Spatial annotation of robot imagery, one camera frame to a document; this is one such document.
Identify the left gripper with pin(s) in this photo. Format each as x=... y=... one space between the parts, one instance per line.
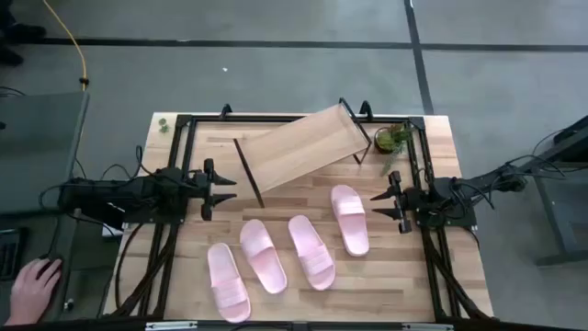
x=207 y=193

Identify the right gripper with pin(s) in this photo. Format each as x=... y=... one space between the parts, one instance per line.
x=404 y=202

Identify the pink rubber slide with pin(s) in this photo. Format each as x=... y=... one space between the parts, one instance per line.
x=228 y=285
x=312 y=253
x=263 y=257
x=350 y=220

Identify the wooden shelf black frame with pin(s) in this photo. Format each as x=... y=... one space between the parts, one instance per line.
x=303 y=147

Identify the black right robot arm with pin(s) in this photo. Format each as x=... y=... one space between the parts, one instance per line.
x=452 y=193

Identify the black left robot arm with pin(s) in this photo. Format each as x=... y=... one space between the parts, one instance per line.
x=128 y=193

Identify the green potted plant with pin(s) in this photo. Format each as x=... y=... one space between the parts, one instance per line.
x=388 y=140

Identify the black table clamp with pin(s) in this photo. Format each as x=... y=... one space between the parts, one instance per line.
x=366 y=108
x=225 y=111

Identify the small green plant sprig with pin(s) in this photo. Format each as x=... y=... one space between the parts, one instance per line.
x=163 y=125

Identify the small white box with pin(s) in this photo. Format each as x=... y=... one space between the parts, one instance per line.
x=112 y=231

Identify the dark metal stand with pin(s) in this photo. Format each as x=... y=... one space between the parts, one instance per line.
x=551 y=216

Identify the grey side desk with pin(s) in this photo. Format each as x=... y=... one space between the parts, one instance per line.
x=37 y=147

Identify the small metal knob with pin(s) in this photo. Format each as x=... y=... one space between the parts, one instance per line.
x=69 y=304

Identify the person's hand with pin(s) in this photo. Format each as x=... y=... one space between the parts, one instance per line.
x=32 y=294

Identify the black keyboard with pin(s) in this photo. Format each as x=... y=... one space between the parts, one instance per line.
x=10 y=253

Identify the person's shoe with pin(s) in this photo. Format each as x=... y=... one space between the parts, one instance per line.
x=27 y=33
x=10 y=56

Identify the black aluminium table frame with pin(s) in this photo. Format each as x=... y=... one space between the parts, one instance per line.
x=211 y=119

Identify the silver metal bracket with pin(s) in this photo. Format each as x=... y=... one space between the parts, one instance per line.
x=427 y=327
x=170 y=326

